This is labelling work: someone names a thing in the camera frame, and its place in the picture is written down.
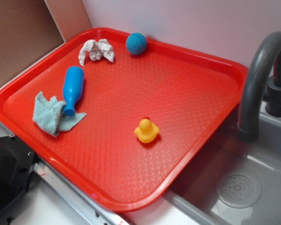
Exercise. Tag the yellow rubber duck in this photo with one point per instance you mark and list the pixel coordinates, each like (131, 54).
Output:
(147, 131)

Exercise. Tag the red plastic tray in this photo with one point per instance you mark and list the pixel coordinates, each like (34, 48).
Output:
(187, 94)

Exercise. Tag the blue crocheted ball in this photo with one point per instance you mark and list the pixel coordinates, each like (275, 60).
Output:
(136, 43)

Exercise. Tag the blue plastic bottle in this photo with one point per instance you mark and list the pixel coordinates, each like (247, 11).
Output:
(73, 89)

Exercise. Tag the crumpled white paper towel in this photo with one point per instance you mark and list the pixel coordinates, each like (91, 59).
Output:
(97, 50)

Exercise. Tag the light blue cloth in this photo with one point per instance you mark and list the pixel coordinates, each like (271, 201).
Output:
(49, 115)

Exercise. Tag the grey plastic sink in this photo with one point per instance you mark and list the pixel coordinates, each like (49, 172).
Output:
(230, 182)

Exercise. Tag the grey toy faucet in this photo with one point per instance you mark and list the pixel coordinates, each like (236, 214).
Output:
(263, 83)

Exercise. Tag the brown cardboard panel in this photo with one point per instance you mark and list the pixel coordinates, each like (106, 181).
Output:
(30, 29)

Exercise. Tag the aluminium frame rail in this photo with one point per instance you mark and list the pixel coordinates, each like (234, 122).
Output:
(52, 200)

